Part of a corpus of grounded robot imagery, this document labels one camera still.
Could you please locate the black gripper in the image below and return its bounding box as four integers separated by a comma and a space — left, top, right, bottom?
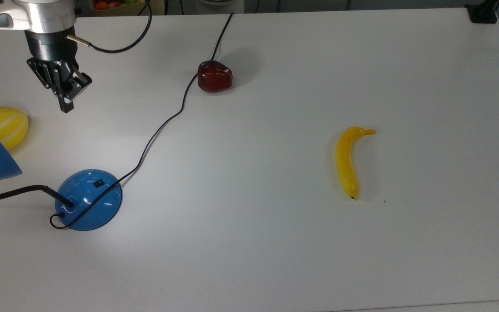
24, 26, 93, 114

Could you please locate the blue gooseneck desk lamp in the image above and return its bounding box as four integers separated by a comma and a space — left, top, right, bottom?
0, 112, 123, 231

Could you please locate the yellow striped toy melon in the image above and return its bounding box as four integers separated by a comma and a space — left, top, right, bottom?
0, 106, 29, 151

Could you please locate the cardboard box of toy fruit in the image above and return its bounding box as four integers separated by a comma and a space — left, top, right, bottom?
88, 0, 165, 17

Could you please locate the dark red toy apple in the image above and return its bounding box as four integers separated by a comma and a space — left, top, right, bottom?
197, 60, 233, 93

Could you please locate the yellow toy banana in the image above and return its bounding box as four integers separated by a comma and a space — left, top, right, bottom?
335, 126, 376, 200

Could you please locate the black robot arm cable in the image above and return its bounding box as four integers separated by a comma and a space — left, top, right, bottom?
66, 0, 153, 55

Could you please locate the black lamp power cord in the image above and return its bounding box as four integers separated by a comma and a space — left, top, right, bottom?
49, 12, 235, 230

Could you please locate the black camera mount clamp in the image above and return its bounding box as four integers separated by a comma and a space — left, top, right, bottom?
466, 0, 499, 24

